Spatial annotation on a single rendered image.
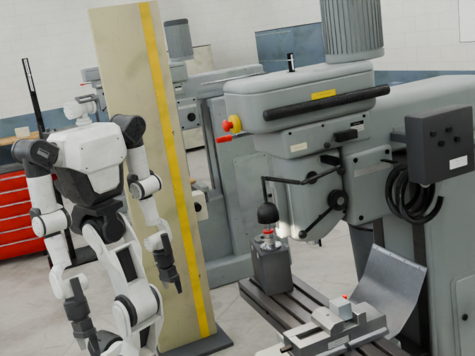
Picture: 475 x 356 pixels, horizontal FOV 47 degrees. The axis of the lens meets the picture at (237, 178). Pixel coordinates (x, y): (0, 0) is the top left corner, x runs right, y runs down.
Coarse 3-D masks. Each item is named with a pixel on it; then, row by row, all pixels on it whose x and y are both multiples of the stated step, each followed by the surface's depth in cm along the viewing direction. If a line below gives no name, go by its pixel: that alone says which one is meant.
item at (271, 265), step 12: (252, 240) 242; (276, 240) 238; (252, 252) 242; (264, 252) 227; (276, 252) 226; (264, 264) 226; (276, 264) 227; (288, 264) 228; (264, 276) 227; (276, 276) 228; (288, 276) 229; (264, 288) 231; (276, 288) 230; (288, 288) 231
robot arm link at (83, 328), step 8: (88, 304) 214; (72, 312) 207; (80, 312) 207; (88, 312) 210; (72, 320) 207; (80, 320) 208; (88, 320) 209; (80, 328) 208; (88, 328) 208; (80, 336) 209; (88, 336) 206
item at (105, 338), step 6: (102, 330) 266; (102, 336) 259; (108, 336) 258; (114, 336) 258; (120, 336) 260; (102, 342) 256; (108, 342) 254; (114, 342) 256; (90, 348) 259; (102, 348) 253; (108, 348) 254; (90, 354) 259; (96, 354) 255; (162, 354) 271
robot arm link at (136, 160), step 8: (128, 152) 234; (136, 152) 234; (144, 152) 237; (128, 160) 236; (136, 160) 235; (144, 160) 237; (128, 168) 238; (136, 168) 236; (144, 168) 237; (128, 176) 238; (136, 176) 236; (144, 176) 238; (128, 184) 239; (136, 184) 234; (160, 184) 242; (136, 192) 235
